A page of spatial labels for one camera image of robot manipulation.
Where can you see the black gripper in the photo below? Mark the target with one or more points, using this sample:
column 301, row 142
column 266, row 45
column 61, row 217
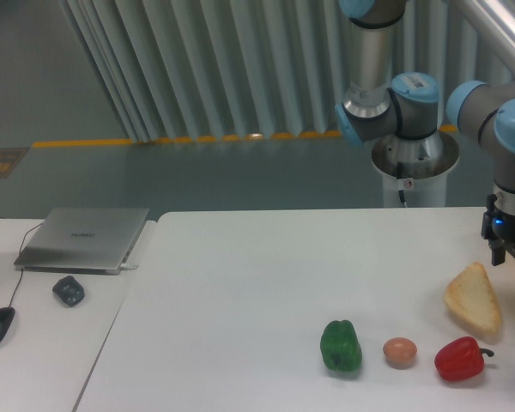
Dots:
column 499, row 223

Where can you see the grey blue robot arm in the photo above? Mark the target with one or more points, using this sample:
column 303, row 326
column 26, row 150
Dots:
column 399, row 115

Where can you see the red bell pepper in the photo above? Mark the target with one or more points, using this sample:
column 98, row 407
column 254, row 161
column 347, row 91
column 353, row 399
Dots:
column 461, row 359

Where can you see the green bell pepper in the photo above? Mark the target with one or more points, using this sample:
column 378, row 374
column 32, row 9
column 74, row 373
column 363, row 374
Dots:
column 340, row 347

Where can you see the triangular toast slice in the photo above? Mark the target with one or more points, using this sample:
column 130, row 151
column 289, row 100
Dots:
column 470, row 298

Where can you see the brown egg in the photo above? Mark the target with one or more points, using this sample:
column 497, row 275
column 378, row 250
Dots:
column 400, row 352

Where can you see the folded white partition screen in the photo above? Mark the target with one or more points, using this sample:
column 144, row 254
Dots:
column 197, row 69

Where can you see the silver closed laptop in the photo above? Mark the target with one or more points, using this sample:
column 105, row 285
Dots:
column 83, row 241

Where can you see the black power adapter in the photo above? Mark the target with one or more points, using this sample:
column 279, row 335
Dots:
column 69, row 291

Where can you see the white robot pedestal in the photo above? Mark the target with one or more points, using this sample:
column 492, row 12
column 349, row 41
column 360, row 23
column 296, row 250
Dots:
column 415, row 173

